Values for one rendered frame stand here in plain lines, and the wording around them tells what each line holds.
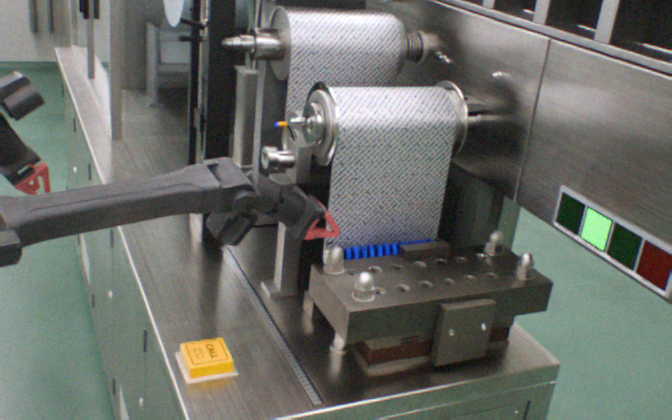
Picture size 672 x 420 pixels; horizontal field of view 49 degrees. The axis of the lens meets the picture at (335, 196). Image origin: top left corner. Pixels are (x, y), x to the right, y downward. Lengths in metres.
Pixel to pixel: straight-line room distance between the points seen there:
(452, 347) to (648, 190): 0.41
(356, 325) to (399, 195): 0.29
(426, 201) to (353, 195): 0.16
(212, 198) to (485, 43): 0.61
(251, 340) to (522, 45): 0.70
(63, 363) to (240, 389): 1.69
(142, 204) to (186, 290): 0.39
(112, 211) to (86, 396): 1.65
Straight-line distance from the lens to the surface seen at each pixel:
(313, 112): 1.25
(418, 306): 1.20
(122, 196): 1.05
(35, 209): 1.01
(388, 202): 1.33
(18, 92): 1.39
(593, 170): 1.21
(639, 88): 1.14
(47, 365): 2.81
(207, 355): 1.21
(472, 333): 1.27
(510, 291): 1.30
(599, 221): 1.19
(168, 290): 1.43
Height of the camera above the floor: 1.62
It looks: 22 degrees down
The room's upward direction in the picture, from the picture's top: 6 degrees clockwise
